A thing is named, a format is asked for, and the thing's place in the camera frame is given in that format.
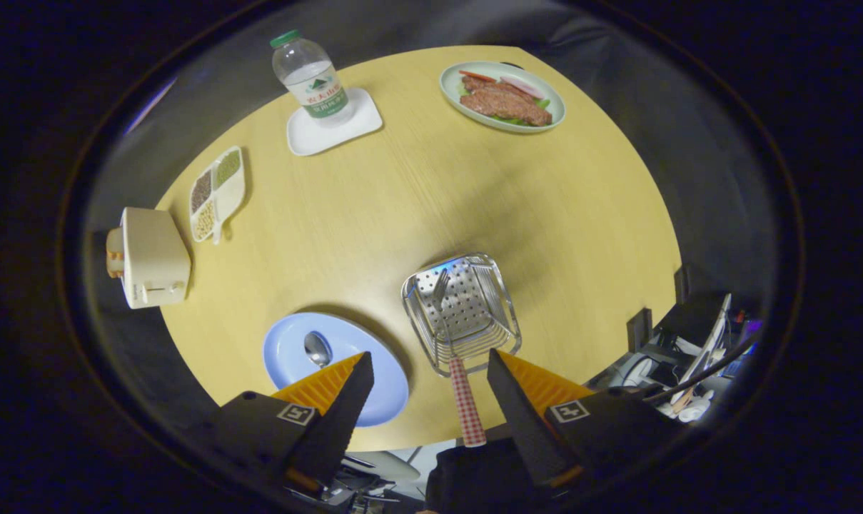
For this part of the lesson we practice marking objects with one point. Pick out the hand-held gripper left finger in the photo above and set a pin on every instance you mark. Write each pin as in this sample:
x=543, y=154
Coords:
x=342, y=414

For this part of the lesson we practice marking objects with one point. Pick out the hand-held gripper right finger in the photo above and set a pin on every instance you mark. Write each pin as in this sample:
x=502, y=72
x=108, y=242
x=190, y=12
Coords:
x=520, y=421

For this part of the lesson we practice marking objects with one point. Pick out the pale green plate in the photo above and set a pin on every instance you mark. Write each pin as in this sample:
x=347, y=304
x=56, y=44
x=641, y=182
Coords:
x=454, y=89

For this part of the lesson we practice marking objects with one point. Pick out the pink white food slice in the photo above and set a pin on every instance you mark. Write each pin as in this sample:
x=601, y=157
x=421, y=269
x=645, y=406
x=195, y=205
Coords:
x=524, y=87

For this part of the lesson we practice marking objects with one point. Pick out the clear water bottle green cap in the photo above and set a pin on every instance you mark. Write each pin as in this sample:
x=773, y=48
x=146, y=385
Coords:
x=315, y=82

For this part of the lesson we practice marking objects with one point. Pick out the white square coaster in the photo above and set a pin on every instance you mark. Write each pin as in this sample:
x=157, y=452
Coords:
x=324, y=139

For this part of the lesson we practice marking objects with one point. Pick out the white thin panel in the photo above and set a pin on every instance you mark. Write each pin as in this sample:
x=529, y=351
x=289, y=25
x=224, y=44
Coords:
x=709, y=343

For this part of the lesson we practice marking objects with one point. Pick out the blue plate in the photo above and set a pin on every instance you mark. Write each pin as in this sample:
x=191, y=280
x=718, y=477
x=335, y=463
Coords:
x=288, y=357

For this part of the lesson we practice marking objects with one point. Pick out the brown toast slice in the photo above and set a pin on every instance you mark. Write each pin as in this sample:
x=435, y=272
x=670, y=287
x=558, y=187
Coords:
x=115, y=265
x=115, y=241

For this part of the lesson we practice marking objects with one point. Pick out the divided white dish with beans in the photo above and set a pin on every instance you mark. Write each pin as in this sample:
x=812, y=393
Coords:
x=217, y=193

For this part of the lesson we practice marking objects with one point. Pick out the black table clamp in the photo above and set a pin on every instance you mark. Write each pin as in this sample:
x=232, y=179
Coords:
x=682, y=284
x=639, y=330

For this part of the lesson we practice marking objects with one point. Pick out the white toaster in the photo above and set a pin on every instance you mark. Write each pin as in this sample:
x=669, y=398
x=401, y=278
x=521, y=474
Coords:
x=156, y=257

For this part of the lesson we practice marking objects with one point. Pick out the brown meat slices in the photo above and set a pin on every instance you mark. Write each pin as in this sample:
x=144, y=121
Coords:
x=506, y=106

